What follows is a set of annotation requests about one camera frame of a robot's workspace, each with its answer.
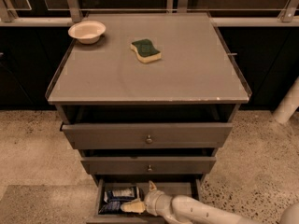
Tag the grey drawer cabinet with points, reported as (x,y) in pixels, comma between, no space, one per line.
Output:
(195,68)

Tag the white paper bowl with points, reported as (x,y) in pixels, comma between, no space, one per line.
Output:
(87,32)

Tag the grey bottom drawer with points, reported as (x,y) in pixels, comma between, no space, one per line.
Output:
(171,185)

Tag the grey middle drawer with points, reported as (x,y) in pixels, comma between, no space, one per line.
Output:
(167,161)

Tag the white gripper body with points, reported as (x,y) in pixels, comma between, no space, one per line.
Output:
(151,199)

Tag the green yellow sponge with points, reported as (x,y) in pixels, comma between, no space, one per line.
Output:
(145,51)

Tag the grey top drawer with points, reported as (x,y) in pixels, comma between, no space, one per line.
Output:
(170,126)

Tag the blue chip bag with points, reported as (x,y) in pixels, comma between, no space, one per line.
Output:
(114,199)

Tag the top drawer knob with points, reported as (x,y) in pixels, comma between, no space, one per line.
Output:
(149,139)

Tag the grey drawer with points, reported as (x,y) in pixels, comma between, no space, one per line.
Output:
(167,161)
(170,126)
(171,185)

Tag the white pipe post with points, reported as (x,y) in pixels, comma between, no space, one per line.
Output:
(288,105)

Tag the metal window rail frame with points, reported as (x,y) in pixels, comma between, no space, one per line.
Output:
(224,13)

